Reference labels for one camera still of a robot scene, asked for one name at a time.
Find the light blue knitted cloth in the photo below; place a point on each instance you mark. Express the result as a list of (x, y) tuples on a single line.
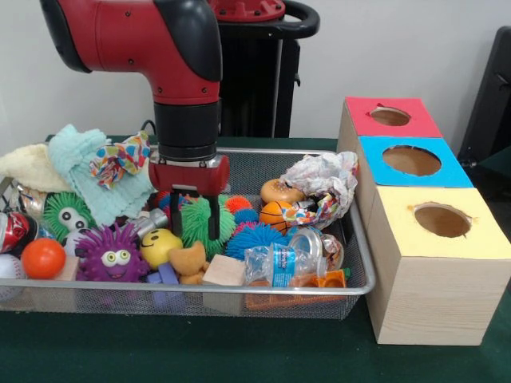
[(72, 159)]

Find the large blue spiky ball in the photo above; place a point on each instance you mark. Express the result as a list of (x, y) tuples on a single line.
[(255, 238)]

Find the orange basketball toy ball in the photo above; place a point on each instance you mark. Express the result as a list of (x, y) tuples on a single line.
[(271, 215)]

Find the dark green table cloth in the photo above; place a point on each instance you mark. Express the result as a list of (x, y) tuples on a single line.
[(239, 359)]

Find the wooden box with three holes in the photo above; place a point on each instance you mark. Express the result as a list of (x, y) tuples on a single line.
[(431, 263)]

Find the plain wooden block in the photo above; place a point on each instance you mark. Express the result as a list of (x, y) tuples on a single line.
[(223, 271)]

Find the black panel on stand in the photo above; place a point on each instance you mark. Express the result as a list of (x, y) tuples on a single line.
[(491, 104)]

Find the yellow smiley ball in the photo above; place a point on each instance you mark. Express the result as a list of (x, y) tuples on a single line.
[(162, 247)]

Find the brown teddy bear toy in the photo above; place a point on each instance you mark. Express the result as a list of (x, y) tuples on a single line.
[(190, 259)]

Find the cream waffle cloth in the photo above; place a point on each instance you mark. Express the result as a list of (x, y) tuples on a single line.
[(28, 166)]

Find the green spiky ball with eyes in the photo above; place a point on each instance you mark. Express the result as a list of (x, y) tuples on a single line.
[(65, 215)]

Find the shallow clear mesh bin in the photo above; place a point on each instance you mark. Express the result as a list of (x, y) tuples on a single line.
[(355, 271)]

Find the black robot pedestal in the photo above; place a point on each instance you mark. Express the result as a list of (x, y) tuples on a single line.
[(263, 80)]

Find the purple spiky ball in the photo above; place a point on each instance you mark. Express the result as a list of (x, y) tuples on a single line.
[(112, 255)]

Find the tan orange ball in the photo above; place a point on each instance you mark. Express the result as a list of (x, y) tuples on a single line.
[(279, 190)]

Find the crushed clear plastic bottle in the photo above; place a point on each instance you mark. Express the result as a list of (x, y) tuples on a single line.
[(279, 265)]

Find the polka dot patterned cloth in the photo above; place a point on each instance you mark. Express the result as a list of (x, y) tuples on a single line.
[(120, 159)]

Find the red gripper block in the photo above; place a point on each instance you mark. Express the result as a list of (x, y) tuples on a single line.
[(190, 177)]

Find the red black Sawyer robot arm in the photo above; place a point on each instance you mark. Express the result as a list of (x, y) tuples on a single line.
[(160, 48)]

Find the purple building block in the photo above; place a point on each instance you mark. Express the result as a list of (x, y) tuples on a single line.
[(164, 275)]

